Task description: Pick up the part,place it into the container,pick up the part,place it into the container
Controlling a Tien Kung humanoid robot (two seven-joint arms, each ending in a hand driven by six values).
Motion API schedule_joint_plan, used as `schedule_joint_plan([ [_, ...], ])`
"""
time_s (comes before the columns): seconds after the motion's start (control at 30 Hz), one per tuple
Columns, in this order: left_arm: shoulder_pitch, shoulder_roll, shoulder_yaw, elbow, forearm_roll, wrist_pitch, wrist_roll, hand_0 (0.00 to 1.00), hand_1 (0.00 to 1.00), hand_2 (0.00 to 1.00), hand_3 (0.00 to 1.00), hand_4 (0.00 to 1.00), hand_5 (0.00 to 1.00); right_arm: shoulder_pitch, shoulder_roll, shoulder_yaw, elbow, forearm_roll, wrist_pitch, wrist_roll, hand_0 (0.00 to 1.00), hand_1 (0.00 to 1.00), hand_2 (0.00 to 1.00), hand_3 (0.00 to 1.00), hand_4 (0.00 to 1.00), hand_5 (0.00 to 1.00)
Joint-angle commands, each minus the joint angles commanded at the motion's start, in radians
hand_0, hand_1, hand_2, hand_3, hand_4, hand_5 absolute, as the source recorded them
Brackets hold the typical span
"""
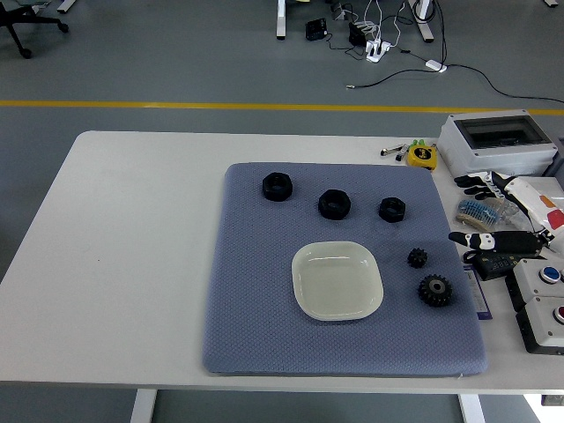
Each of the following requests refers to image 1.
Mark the small black hex nut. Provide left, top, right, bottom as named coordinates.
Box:
left=378, top=197, right=407, bottom=224

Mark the grey box blue button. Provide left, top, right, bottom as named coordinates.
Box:
left=504, top=257, right=564, bottom=313

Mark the clear plastic parts bag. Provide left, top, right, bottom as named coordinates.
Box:
left=500, top=197, right=533, bottom=232

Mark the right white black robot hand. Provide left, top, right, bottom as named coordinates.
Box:
left=448, top=170, right=564, bottom=262

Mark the long black floor cable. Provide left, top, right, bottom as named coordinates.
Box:
left=345, top=48, right=564, bottom=106

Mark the black office chair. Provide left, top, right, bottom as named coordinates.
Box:
left=0, top=0, right=70, bottom=60

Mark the bag of blue resistors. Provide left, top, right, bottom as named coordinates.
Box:
left=453, top=197, right=508, bottom=231

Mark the yellow tape measure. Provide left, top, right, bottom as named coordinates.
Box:
left=405, top=145, right=438, bottom=172

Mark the grey electrical enclosure box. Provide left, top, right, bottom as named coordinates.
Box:
left=437, top=109, right=560, bottom=180

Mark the large black hex nut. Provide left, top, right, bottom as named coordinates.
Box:
left=261, top=172, right=293, bottom=203
left=317, top=189, right=353, bottom=220

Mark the grey box red button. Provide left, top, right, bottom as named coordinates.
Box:
left=514, top=295, right=564, bottom=355

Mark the white power strip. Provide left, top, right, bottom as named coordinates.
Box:
left=365, top=39, right=393, bottom=63

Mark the white desk leg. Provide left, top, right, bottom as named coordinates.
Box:
left=276, top=0, right=288, bottom=41
left=408, top=0, right=436, bottom=43

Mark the blue-grey textured mat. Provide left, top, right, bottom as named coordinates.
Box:
left=201, top=161, right=489, bottom=377

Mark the white table leg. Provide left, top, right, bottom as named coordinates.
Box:
left=130, top=389, right=158, bottom=423
left=457, top=393, right=486, bottom=423

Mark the purple-edged card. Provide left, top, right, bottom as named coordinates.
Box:
left=464, top=268, right=494, bottom=321

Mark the small black gear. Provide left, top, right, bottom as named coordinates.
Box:
left=406, top=247, right=428, bottom=270

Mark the black digital meter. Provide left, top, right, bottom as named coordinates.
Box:
left=471, top=253, right=525, bottom=282

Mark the large black gear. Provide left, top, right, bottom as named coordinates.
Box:
left=417, top=273, right=456, bottom=308

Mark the white square plate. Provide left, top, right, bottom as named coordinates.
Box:
left=291, top=241, right=384, bottom=323

